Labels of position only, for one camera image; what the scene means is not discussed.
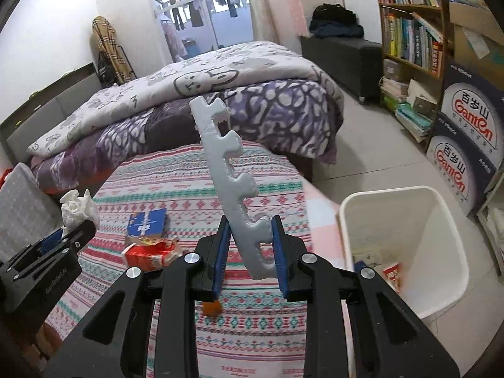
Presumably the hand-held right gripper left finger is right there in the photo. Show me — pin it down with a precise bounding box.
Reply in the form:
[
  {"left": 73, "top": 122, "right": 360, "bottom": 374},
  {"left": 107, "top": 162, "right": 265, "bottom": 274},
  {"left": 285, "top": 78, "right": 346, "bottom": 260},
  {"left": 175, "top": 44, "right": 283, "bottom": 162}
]
[{"left": 45, "top": 215, "right": 233, "bottom": 378}]

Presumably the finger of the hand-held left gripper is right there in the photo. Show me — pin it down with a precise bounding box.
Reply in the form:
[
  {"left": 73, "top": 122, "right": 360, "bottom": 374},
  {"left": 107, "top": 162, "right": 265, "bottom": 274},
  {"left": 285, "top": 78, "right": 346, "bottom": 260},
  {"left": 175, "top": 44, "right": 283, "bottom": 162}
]
[
  {"left": 39, "top": 226, "right": 67, "bottom": 255},
  {"left": 8, "top": 217, "right": 96, "bottom": 273}
]

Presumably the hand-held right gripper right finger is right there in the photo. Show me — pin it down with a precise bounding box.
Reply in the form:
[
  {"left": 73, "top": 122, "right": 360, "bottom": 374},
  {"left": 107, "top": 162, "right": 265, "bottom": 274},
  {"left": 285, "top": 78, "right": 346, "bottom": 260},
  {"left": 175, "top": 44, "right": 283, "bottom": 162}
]
[{"left": 271, "top": 215, "right": 461, "bottom": 378}]

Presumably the white tissue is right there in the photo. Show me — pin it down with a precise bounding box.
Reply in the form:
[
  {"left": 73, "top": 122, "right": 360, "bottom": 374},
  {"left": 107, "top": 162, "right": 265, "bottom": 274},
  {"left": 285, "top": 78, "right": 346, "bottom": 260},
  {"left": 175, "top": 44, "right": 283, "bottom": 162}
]
[{"left": 60, "top": 189, "right": 101, "bottom": 231}]

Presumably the grey white foam edge strip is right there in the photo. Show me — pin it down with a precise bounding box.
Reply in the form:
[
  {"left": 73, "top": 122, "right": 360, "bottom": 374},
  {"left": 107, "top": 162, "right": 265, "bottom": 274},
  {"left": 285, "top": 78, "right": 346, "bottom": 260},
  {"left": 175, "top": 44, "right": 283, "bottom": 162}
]
[{"left": 189, "top": 95, "right": 272, "bottom": 282}]

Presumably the white trash bin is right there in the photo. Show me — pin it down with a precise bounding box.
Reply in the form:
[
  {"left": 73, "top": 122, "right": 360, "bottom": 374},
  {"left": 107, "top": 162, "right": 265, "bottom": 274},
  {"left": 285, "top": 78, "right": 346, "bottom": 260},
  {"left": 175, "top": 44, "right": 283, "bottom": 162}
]
[{"left": 339, "top": 186, "right": 471, "bottom": 320}]

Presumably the clear plastic storage box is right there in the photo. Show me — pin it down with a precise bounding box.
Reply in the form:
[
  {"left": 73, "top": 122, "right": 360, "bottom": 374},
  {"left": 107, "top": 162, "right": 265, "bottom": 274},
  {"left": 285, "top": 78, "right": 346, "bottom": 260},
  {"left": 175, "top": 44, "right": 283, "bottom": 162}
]
[{"left": 0, "top": 163, "right": 64, "bottom": 253}]

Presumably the pink checked cloth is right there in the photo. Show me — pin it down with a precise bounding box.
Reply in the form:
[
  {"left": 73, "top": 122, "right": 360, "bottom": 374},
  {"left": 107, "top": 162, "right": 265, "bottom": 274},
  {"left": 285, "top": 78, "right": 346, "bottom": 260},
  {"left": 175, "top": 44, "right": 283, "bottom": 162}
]
[{"left": 291, "top": 181, "right": 348, "bottom": 312}]

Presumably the red snack packet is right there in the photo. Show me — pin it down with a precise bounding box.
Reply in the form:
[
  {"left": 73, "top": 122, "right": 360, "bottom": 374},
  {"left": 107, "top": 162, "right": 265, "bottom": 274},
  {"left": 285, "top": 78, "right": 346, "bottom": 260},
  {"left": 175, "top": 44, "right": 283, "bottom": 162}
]
[{"left": 124, "top": 239, "right": 182, "bottom": 272}]

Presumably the small blue box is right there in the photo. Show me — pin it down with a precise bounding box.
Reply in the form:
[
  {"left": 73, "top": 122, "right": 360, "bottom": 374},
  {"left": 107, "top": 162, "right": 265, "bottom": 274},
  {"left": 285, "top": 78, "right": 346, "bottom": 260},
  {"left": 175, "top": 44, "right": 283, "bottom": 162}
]
[{"left": 128, "top": 208, "right": 167, "bottom": 241}]

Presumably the striped patterned tablecloth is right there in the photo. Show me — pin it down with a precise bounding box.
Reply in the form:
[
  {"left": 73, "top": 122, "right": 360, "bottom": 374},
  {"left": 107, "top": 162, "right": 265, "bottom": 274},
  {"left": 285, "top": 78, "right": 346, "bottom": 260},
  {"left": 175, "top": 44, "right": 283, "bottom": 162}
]
[{"left": 43, "top": 142, "right": 316, "bottom": 378}]

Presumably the red white wrapper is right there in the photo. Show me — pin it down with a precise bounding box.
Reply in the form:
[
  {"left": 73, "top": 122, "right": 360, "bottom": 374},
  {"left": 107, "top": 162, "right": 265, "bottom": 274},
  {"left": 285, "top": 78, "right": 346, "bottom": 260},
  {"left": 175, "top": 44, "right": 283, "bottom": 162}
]
[{"left": 384, "top": 263, "right": 403, "bottom": 293}]

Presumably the grey upholstered bed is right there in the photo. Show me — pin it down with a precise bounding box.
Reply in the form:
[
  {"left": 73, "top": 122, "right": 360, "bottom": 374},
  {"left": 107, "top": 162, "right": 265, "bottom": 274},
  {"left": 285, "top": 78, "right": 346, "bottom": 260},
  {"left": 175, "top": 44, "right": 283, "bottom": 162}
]
[{"left": 0, "top": 61, "right": 343, "bottom": 193}]

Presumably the purple patterned blanket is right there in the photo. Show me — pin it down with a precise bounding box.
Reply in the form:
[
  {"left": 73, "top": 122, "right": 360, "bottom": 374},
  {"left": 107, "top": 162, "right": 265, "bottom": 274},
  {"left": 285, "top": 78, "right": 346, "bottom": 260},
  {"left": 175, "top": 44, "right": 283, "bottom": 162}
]
[{"left": 29, "top": 79, "right": 343, "bottom": 193}]

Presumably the black hanging bag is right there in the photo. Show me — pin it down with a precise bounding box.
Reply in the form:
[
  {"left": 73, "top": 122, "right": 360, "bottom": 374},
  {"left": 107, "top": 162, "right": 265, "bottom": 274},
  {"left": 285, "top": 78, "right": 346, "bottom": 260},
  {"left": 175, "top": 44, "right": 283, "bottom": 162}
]
[{"left": 96, "top": 51, "right": 119, "bottom": 87}]

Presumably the blue water carton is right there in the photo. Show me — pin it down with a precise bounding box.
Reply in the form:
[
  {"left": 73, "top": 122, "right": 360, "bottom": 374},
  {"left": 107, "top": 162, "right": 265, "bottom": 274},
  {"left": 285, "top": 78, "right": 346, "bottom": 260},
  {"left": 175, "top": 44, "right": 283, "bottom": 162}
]
[
  {"left": 437, "top": 61, "right": 504, "bottom": 170},
  {"left": 427, "top": 120, "right": 497, "bottom": 217}
]

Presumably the cartoon print quilt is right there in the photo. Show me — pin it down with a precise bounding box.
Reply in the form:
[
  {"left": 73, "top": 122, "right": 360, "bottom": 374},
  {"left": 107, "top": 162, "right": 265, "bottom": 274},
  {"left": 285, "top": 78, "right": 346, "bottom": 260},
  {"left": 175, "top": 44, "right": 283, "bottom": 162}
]
[{"left": 27, "top": 41, "right": 343, "bottom": 158}]

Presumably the pile of books and papers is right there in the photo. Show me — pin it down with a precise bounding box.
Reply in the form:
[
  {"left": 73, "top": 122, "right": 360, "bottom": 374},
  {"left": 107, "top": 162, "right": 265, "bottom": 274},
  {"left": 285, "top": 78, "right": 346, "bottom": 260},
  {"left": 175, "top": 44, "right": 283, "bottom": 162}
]
[{"left": 380, "top": 77, "right": 438, "bottom": 142}]

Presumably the plaid coat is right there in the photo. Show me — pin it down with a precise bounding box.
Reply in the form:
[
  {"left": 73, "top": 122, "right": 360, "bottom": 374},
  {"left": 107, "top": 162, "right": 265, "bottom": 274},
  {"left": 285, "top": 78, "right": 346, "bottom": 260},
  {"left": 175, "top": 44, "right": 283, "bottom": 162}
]
[{"left": 91, "top": 16, "right": 136, "bottom": 85}]

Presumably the dark storage bench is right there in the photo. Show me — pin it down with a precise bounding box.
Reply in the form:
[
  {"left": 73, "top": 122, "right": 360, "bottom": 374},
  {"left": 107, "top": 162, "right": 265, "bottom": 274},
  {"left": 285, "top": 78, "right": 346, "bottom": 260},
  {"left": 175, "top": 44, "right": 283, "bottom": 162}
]
[{"left": 300, "top": 36, "right": 383, "bottom": 103}]

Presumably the white shelf rack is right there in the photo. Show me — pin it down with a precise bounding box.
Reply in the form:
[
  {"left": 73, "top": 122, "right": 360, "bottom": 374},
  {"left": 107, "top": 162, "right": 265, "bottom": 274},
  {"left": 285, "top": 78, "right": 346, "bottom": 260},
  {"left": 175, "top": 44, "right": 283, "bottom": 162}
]
[{"left": 476, "top": 181, "right": 504, "bottom": 276}]

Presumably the sliding glass door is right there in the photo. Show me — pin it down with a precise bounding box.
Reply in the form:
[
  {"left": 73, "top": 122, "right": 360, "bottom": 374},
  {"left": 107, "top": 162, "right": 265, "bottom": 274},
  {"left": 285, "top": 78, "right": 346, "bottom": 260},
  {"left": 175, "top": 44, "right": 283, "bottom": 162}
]
[{"left": 140, "top": 0, "right": 256, "bottom": 61}]

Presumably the white curtain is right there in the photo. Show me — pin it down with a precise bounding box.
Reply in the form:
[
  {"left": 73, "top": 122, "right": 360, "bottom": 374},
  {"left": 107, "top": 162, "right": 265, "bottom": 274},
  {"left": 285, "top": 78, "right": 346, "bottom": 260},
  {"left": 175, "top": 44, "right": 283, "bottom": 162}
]
[{"left": 246, "top": 0, "right": 278, "bottom": 44}]

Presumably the hanging laundry row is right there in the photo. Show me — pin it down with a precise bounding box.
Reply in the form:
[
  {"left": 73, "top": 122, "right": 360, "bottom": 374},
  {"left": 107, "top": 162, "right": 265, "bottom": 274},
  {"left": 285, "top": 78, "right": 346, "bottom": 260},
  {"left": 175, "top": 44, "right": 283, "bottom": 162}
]
[{"left": 157, "top": 0, "right": 249, "bottom": 30}]

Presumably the black backpack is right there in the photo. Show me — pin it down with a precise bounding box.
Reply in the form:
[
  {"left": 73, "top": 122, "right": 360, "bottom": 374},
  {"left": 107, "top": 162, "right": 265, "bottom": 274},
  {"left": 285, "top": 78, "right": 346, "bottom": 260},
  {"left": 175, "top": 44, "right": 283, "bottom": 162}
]
[{"left": 311, "top": 4, "right": 357, "bottom": 26}]

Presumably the row of thick green books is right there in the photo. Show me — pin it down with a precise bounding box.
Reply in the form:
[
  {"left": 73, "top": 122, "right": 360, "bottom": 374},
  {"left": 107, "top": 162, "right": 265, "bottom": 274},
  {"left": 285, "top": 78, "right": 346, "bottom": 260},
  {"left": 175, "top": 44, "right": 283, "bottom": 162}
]
[{"left": 383, "top": 12, "right": 444, "bottom": 77}]

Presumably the white pink cabinet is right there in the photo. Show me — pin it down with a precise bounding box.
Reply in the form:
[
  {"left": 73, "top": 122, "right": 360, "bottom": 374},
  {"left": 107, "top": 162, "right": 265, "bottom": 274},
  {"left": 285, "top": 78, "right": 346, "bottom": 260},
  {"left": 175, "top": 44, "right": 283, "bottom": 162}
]
[{"left": 285, "top": 0, "right": 343, "bottom": 38}]

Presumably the wooden bookshelf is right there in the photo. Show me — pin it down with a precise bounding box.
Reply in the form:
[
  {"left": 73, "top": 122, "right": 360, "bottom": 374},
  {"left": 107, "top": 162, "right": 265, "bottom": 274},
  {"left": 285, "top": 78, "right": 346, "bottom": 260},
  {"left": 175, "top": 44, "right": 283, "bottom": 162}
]
[{"left": 372, "top": 0, "right": 451, "bottom": 107}]

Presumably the brown cardboard box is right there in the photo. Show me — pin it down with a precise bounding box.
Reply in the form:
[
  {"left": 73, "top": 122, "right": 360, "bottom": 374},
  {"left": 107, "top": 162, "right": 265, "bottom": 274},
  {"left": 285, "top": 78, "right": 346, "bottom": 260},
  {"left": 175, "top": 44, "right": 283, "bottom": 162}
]
[{"left": 449, "top": 0, "right": 504, "bottom": 83}]

